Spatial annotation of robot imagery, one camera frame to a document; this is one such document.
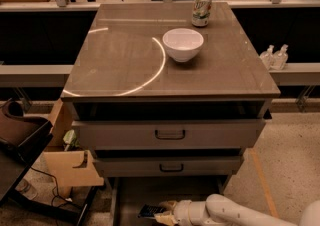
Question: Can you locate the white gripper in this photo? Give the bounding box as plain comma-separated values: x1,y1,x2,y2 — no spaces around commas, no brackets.
154,200,192,226

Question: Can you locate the blue rxbar blueberry wrapper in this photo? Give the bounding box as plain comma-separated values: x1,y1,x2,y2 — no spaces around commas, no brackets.
138,204,166,219

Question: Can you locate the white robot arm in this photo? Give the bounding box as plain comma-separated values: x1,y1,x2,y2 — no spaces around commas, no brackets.
154,194,320,226

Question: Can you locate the open grey bottom drawer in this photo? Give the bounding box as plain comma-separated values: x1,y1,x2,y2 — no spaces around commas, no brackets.
111,176,224,226

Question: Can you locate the grey middle drawer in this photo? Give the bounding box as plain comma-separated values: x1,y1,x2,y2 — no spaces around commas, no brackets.
94,156,242,177

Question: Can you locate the grey top drawer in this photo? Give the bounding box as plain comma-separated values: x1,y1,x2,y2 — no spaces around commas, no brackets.
72,119,265,150

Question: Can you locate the grey drawer cabinet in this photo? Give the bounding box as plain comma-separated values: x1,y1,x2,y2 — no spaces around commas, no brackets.
60,1,281,226

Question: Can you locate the tan cardboard box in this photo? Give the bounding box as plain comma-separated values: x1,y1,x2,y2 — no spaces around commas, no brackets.
44,99,104,198

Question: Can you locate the dark brown chair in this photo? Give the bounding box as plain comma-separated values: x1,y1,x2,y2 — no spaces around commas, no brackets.
0,99,52,203

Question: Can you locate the white ceramic bowl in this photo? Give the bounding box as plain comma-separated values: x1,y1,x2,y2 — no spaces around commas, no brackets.
162,28,204,62

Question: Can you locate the clear sanitizer bottle left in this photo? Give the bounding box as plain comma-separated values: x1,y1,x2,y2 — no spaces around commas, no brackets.
260,45,274,69

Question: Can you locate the clear sanitizer bottle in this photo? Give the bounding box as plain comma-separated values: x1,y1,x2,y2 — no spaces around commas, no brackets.
271,44,288,70
260,45,274,69

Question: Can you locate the clear sanitizer bottle right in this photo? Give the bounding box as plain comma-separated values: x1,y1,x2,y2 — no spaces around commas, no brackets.
271,44,288,70

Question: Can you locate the green white soda can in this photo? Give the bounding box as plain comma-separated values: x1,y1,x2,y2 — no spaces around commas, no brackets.
192,0,212,27

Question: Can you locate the black floor cable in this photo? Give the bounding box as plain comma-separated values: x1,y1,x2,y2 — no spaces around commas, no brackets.
30,166,83,211

